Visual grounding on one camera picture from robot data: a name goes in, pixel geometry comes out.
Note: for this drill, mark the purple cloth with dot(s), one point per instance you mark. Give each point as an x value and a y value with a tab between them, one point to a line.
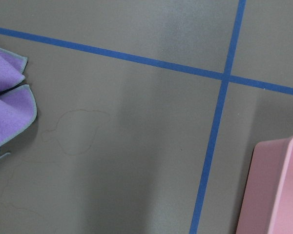
17	104

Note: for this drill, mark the pink plastic bin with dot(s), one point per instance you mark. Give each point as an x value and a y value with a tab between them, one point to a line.
267	206

